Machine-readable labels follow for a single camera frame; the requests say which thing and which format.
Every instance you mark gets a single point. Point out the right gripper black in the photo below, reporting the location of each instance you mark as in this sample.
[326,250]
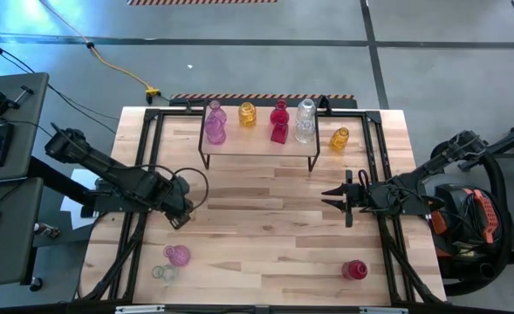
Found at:
[363,196]

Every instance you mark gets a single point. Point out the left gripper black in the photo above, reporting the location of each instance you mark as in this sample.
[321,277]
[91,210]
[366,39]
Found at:
[178,196]

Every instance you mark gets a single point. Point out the yellow slim ribbed vase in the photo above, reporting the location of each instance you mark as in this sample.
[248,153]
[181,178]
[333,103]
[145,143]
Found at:
[338,140]

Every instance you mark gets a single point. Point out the pink round glass vase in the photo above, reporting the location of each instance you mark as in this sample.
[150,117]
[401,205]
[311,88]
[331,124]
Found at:
[179,256]

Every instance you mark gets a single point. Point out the clear round ribbed vase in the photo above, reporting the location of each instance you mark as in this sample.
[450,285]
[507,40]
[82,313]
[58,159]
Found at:
[305,133]

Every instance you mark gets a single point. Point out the pink ribbed bell vase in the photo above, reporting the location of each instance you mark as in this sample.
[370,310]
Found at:
[215,133]

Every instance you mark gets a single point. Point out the red ribbed cylinder bottle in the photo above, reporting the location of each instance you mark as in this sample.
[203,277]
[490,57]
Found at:
[354,270]

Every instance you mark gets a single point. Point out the red pleated glass vase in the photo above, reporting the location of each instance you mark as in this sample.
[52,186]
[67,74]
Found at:
[279,134]

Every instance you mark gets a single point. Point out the small purple swirl vase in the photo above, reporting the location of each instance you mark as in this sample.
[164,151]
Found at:
[216,111]

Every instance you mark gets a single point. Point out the yellow embossed glass jar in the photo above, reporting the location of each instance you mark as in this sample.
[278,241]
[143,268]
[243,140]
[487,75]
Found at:
[247,115]

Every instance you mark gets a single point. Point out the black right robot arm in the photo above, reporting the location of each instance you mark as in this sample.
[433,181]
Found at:
[435,163]

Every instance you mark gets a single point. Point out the black left arm baseplate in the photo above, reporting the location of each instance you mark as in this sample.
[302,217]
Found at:
[108,206]

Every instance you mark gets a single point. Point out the black right arm baseplate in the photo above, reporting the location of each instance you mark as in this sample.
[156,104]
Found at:
[420,210]

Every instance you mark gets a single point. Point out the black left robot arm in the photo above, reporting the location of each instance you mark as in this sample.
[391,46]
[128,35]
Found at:
[108,170]

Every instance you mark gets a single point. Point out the clear pleated glass vase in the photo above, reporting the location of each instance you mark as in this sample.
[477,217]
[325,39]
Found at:
[167,273]

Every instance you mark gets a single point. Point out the red smooth flask vase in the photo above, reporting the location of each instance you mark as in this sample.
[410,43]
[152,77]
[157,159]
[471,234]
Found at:
[279,112]

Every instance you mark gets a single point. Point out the white paper sheet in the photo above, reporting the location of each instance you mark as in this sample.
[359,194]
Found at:
[74,216]

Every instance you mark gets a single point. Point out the silver aluminium profile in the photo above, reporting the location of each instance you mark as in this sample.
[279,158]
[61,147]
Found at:
[383,311]
[139,310]

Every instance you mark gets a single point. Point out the hazard-striped black floor mat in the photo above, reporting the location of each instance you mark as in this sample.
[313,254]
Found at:
[261,96]

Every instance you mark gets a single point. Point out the black desk support beam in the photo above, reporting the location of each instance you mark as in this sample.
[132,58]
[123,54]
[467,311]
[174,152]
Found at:
[51,176]

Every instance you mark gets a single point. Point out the orange and black device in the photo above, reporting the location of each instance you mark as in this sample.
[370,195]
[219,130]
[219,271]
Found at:
[485,213]

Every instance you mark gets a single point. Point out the grey desk with keyboard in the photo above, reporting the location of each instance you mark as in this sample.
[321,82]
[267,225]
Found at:
[25,131]

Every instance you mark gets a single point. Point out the black desk caster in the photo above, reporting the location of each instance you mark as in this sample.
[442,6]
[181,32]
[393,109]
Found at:
[35,284]

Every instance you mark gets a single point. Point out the grey desk with mouse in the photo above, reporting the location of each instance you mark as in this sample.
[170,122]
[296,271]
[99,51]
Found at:
[12,244]

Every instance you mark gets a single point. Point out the black clamp tool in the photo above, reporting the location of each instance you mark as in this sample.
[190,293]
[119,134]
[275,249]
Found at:
[1,104]

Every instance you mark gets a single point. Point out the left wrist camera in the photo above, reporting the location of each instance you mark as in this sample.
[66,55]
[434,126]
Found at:
[179,221]

